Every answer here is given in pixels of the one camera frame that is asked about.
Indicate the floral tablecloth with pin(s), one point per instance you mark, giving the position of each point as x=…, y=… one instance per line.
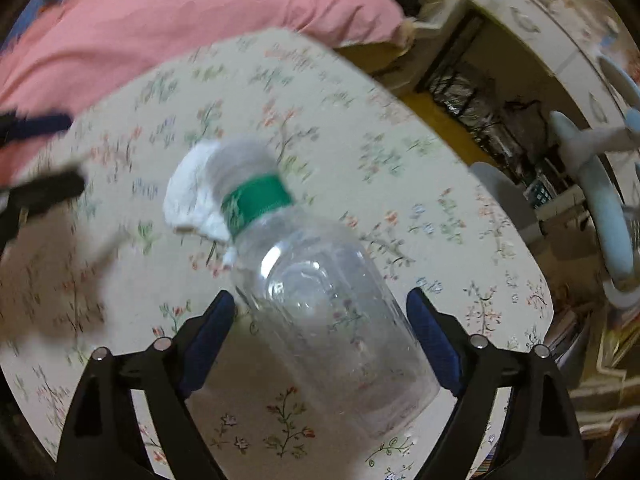
x=375, y=135

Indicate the white tiered book rack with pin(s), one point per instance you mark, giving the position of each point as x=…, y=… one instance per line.
x=600, y=370

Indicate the clear plastic bottle green label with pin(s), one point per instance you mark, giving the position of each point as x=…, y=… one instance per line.
x=325, y=310

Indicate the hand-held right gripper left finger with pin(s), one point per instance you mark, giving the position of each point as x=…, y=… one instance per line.
x=210, y=340

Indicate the white desk with drawers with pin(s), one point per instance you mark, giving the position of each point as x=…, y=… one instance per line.
x=530, y=15

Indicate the pink blanket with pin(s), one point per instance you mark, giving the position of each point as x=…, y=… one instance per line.
x=175, y=20

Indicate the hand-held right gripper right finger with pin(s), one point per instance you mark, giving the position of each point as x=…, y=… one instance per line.
x=440, y=355

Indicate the stack of newspapers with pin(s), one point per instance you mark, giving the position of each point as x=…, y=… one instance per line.
x=480, y=125

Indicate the blue and grey desk chair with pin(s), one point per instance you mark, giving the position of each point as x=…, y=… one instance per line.
x=605, y=210

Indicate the whale print bedsheet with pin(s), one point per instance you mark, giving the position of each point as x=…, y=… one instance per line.
x=30, y=20

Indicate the crumpled white tissue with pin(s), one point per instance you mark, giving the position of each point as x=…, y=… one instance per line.
x=192, y=200

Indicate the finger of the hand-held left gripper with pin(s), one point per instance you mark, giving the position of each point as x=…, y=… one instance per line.
x=55, y=185
x=45, y=124

